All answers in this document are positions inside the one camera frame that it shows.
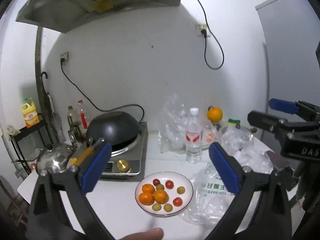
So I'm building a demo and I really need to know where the steel induction cooker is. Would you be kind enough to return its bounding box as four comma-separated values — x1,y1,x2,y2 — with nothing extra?
101,122,148,182

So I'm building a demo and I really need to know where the range hood cable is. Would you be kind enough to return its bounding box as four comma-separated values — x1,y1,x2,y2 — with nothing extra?
186,0,225,71

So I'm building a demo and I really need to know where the clear water bottle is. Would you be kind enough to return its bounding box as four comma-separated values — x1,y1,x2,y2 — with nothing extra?
185,107,202,164

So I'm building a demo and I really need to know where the yellow-green longan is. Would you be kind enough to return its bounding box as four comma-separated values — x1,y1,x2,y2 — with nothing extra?
156,184,164,190
177,186,185,194
163,203,173,213
152,203,162,212

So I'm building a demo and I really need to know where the crumpled clear plastic bag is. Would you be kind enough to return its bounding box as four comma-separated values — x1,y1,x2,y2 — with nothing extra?
219,126,273,174

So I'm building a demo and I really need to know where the black wire rack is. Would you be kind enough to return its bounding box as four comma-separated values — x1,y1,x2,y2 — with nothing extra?
10,120,53,175

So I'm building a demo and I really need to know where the oil bottle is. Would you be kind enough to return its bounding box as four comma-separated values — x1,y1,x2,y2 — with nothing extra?
67,106,81,135

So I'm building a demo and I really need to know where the glass pot lid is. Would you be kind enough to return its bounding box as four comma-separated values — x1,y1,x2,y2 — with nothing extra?
36,143,75,174

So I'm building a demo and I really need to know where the black wok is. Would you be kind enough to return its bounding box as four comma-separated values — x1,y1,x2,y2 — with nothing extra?
86,111,142,147

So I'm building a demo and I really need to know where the white round plate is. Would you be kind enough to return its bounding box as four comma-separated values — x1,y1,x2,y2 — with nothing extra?
135,172,194,217

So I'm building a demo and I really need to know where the person's hand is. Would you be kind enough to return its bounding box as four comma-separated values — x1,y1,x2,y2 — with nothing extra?
120,228,164,240

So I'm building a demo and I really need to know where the printed plastic bag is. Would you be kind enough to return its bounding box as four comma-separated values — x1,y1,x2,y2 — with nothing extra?
180,163,235,226

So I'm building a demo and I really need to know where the clear plastic bag back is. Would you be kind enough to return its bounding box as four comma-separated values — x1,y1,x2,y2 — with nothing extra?
158,93,218,155

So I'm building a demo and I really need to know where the black power cable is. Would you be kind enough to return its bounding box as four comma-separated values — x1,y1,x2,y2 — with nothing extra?
60,57,145,123

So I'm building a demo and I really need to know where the yellow detergent bottle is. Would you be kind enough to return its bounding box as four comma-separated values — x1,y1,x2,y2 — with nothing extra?
21,98,40,128

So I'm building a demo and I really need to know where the wall socket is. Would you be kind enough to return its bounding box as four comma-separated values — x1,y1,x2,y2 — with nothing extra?
60,51,69,62

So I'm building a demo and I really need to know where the red label sauce bottle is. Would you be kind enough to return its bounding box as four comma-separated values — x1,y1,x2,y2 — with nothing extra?
78,100,91,131

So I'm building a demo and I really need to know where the red cherry tomato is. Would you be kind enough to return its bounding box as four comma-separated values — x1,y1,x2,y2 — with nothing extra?
165,180,174,189
172,197,183,207
152,179,161,186

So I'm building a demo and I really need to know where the orange fruit with stem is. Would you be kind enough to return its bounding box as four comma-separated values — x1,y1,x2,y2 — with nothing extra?
207,106,223,123

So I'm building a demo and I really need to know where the orange mandarin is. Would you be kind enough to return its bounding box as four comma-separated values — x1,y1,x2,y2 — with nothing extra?
138,192,155,206
142,184,155,194
153,190,169,204

